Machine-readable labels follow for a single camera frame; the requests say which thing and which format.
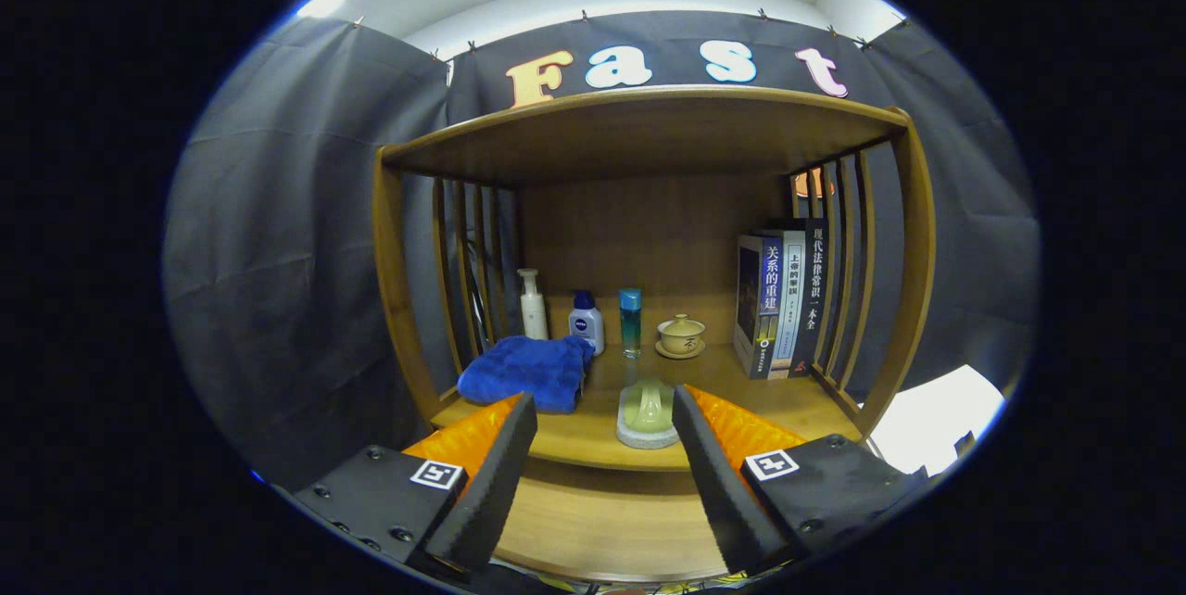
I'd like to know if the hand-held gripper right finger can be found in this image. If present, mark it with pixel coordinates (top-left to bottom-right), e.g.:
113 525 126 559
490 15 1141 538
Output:
672 384 927 577

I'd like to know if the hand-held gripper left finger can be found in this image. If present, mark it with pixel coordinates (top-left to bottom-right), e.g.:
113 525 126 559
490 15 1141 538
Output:
292 391 538 577

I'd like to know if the green handled sponge brush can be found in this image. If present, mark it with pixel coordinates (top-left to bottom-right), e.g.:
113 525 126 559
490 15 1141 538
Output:
616 377 682 449

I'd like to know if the wooden drawer with black knob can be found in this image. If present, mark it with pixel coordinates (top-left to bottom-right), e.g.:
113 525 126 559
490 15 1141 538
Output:
491 458 733 585

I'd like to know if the wooden countertop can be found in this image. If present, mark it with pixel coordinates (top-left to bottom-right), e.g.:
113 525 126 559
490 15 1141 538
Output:
431 343 872 473

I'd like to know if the white side cabinet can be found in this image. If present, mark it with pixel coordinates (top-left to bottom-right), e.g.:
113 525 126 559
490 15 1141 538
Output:
871 365 1006 477

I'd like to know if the wooden cabinet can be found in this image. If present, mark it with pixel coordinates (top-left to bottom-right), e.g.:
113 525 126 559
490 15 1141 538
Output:
372 85 937 475

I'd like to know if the blue towel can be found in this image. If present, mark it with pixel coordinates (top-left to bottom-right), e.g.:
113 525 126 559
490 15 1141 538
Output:
457 335 596 414

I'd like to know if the beige lidded teacup with saucer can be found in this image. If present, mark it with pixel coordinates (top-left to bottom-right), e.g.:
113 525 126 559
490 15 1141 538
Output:
655 313 707 361

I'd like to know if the white pump bottle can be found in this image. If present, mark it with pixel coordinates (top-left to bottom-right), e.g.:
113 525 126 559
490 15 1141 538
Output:
518 268 549 341

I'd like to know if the white lotion bottle blue cap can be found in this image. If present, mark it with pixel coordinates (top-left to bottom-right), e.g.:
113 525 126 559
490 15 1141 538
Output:
568 289 606 356

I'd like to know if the teal bottle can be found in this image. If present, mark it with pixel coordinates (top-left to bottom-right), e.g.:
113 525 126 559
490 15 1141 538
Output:
619 288 643 360

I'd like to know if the blue spine book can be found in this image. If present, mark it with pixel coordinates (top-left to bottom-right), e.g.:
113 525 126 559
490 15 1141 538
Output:
734 234 785 381

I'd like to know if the pale spine book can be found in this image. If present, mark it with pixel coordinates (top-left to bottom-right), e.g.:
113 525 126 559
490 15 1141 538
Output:
769 230 807 380

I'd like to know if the black spine book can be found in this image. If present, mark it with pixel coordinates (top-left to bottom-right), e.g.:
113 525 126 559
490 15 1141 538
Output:
792 218 828 378

